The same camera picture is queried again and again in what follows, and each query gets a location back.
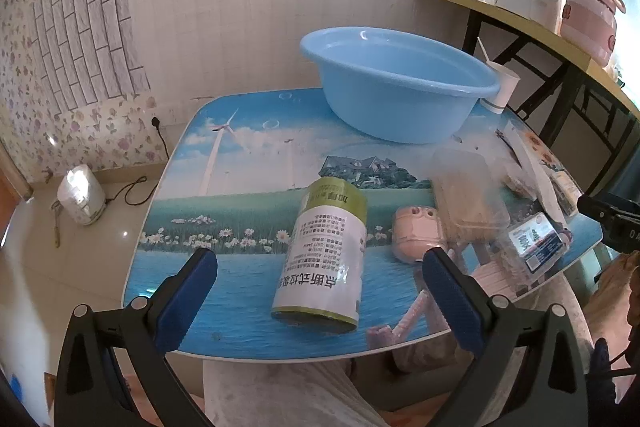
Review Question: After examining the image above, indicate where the green and white bag roll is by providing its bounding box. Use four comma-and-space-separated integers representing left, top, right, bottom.
270, 177, 369, 334

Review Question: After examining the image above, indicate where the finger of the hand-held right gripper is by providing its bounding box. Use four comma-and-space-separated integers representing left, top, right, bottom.
577, 193, 621, 224

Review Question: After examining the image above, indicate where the pink electric lunch box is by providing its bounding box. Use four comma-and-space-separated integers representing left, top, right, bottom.
560, 0, 627, 66

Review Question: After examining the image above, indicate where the clear snack bag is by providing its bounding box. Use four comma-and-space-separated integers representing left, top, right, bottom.
495, 127, 583, 220

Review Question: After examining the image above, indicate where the clear toothpick box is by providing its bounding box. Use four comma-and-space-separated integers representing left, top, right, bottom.
431, 148, 511, 244

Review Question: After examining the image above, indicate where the black power cable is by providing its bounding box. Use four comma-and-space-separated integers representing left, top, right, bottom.
106, 117, 168, 208

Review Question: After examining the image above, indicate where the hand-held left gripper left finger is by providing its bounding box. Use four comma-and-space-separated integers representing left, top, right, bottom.
54, 248, 219, 427

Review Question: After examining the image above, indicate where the white rice cooker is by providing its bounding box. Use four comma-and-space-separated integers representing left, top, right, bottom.
56, 165, 107, 226

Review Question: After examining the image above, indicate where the clear dental floss box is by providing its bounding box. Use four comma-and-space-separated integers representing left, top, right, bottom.
492, 209, 573, 295

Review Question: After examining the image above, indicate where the white paper cup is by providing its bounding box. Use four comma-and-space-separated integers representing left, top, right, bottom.
481, 60, 521, 116

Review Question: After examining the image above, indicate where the yellow table with black legs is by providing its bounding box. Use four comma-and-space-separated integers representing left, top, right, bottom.
414, 0, 640, 172

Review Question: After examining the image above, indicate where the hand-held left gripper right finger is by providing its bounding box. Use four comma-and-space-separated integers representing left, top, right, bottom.
421, 246, 591, 427

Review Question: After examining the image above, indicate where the blue plastic basin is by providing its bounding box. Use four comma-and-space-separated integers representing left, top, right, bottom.
300, 26, 501, 144

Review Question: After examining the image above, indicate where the person's light trouser leg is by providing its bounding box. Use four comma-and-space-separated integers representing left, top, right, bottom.
525, 252, 598, 358
202, 354, 401, 427

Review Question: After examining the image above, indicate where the pink toothbrush holder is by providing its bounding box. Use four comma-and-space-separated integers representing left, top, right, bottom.
391, 205, 448, 264

